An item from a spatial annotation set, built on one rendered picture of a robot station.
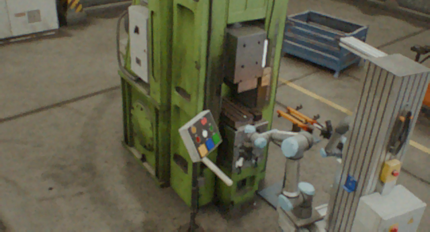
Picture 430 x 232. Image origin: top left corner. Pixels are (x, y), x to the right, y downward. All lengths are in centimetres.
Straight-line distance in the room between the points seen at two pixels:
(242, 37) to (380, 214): 165
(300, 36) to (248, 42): 407
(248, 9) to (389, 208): 183
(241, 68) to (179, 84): 65
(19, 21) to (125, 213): 480
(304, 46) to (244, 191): 378
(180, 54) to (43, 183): 200
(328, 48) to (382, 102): 479
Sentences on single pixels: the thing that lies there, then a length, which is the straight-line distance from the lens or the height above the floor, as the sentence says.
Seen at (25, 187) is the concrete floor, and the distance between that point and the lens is 487.
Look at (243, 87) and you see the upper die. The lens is 371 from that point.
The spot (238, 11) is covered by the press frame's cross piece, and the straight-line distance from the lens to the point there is 359.
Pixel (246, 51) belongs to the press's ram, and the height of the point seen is 163.
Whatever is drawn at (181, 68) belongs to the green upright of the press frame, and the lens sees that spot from 389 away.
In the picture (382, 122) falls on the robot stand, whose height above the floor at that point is 174.
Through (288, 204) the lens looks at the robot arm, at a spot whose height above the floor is 101.
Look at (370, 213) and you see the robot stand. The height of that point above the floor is 120.
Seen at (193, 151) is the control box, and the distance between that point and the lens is 337.
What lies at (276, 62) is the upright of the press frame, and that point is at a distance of 408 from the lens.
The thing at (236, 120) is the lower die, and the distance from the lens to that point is 386.
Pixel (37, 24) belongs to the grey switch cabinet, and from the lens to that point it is 845.
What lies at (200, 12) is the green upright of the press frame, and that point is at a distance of 339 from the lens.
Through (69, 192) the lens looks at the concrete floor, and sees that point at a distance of 469.
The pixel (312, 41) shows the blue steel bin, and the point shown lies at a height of 44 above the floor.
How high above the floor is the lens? 297
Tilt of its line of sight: 30 degrees down
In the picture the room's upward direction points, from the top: 4 degrees clockwise
